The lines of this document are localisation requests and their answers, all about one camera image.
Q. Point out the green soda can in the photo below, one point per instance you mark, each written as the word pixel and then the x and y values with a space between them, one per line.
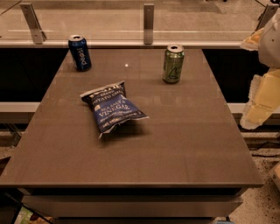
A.
pixel 173 62

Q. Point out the glass railing panel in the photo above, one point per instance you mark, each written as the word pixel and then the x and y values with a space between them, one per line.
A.
pixel 124 19

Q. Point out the left metal railing bracket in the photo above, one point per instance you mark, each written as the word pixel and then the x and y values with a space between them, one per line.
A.
pixel 37 34

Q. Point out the blue potato chip bag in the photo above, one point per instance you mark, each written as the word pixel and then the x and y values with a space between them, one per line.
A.
pixel 111 107

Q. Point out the blue Pepsi can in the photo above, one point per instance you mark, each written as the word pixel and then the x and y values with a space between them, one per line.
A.
pixel 79 50

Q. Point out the colourful package under table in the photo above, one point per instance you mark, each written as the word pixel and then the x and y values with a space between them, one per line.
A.
pixel 25 216

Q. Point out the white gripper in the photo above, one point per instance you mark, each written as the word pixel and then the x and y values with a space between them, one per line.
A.
pixel 270 46

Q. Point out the metal railing bracket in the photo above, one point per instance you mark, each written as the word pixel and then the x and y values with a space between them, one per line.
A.
pixel 148 20
pixel 37 34
pixel 269 13

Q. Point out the right metal railing bracket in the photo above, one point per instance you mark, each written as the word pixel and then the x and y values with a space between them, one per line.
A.
pixel 269 13

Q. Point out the middle metal railing bracket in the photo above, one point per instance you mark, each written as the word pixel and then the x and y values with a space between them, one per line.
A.
pixel 148 20

